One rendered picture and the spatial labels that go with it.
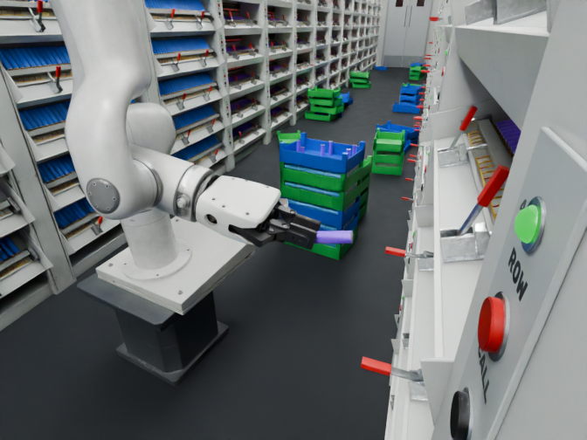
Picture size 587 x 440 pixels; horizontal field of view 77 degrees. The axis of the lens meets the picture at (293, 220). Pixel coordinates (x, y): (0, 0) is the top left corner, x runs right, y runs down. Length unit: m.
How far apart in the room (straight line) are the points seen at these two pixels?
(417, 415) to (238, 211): 0.32
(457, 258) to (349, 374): 0.85
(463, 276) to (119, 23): 0.51
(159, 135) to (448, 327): 0.76
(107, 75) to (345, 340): 1.01
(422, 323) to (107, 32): 0.58
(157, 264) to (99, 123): 0.60
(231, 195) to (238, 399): 0.72
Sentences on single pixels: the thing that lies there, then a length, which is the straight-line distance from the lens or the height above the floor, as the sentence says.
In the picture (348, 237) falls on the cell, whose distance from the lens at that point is 0.51.
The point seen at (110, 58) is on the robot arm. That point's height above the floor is 0.87.
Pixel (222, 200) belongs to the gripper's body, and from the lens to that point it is 0.52.
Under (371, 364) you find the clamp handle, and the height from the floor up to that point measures 0.55.
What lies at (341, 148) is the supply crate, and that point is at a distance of 1.63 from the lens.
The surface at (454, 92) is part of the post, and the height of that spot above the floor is 0.80.
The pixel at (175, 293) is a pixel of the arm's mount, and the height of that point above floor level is 0.32.
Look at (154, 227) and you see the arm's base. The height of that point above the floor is 0.46.
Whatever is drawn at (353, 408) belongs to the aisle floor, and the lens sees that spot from 1.12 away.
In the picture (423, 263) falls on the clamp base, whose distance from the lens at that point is 0.69.
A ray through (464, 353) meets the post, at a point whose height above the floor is 0.78.
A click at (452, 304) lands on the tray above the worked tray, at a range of 0.32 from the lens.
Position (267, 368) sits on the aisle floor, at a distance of 1.18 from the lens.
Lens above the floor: 0.91
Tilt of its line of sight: 28 degrees down
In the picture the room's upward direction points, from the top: straight up
